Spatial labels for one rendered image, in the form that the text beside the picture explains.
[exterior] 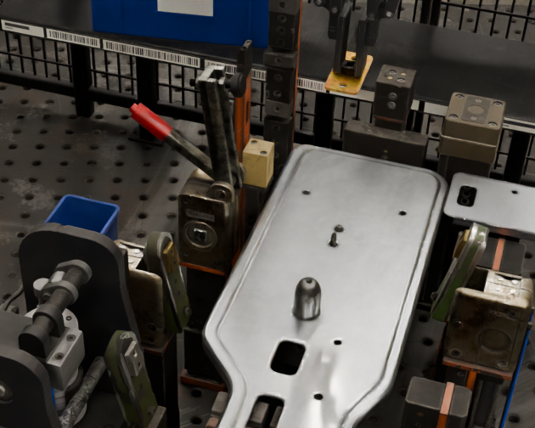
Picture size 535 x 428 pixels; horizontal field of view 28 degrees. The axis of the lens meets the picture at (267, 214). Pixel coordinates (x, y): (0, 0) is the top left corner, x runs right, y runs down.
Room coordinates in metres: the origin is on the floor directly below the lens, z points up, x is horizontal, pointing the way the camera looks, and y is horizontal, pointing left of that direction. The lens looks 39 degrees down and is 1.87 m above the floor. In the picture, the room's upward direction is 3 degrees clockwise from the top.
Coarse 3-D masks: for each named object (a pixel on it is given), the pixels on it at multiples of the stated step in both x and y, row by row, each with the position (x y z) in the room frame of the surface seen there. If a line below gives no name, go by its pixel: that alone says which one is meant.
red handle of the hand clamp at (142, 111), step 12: (132, 108) 1.08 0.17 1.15; (144, 108) 1.08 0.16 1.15; (144, 120) 1.07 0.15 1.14; (156, 120) 1.07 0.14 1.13; (156, 132) 1.06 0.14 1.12; (168, 132) 1.06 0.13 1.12; (168, 144) 1.06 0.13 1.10; (180, 144) 1.06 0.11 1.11; (192, 144) 1.07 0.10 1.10; (192, 156) 1.05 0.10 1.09; (204, 156) 1.06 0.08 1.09; (204, 168) 1.05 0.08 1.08
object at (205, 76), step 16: (192, 80) 1.06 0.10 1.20; (208, 80) 1.04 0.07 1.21; (224, 80) 1.05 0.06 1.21; (240, 80) 1.04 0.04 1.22; (208, 96) 1.04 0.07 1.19; (224, 96) 1.06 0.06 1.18; (240, 96) 1.04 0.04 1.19; (208, 112) 1.04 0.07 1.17; (224, 112) 1.06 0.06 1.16; (208, 128) 1.04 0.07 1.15; (224, 128) 1.06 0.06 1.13; (208, 144) 1.04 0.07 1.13; (224, 144) 1.03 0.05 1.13; (224, 160) 1.03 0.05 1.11; (224, 176) 1.03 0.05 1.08; (240, 176) 1.06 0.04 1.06
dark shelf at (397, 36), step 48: (48, 0) 1.55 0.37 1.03; (96, 48) 1.45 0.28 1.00; (144, 48) 1.43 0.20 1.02; (192, 48) 1.42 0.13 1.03; (240, 48) 1.43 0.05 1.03; (384, 48) 1.45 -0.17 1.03; (432, 48) 1.45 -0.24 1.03; (480, 48) 1.46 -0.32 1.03; (528, 48) 1.47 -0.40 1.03; (336, 96) 1.35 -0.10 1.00; (432, 96) 1.32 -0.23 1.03; (480, 96) 1.32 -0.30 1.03; (528, 96) 1.33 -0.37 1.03
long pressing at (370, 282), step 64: (320, 192) 1.12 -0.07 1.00; (384, 192) 1.12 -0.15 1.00; (256, 256) 0.98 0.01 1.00; (320, 256) 0.99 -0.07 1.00; (384, 256) 0.99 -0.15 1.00; (256, 320) 0.87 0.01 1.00; (320, 320) 0.88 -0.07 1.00; (384, 320) 0.88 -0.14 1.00; (256, 384) 0.77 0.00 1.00; (320, 384) 0.78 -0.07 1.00; (384, 384) 0.79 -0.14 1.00
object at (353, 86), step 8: (352, 56) 1.05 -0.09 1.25; (368, 56) 1.05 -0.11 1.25; (344, 64) 1.02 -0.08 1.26; (352, 64) 1.02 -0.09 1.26; (368, 64) 1.04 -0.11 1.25; (344, 72) 1.01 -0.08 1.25; (352, 72) 1.01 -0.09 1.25; (328, 80) 1.00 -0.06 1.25; (336, 80) 1.00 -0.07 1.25; (344, 80) 1.00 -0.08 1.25; (352, 80) 1.00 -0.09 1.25; (360, 80) 1.00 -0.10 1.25; (328, 88) 0.98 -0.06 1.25; (336, 88) 0.98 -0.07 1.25; (344, 88) 0.98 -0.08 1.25; (352, 88) 0.98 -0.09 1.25
